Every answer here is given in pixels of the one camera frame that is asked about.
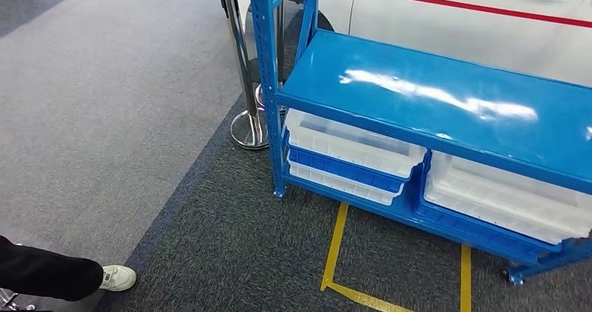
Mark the blue metal shelf rack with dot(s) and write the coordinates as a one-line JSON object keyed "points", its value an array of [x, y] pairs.
{"points": [[416, 97]]}

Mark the white car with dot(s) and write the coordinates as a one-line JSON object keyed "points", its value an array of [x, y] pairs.
{"points": [[416, 32]]}

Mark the person's leg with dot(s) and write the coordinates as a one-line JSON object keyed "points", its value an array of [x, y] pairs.
{"points": [[46, 273]]}

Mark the chrome chair base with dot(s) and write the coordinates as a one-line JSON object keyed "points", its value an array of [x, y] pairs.
{"points": [[9, 300]]}

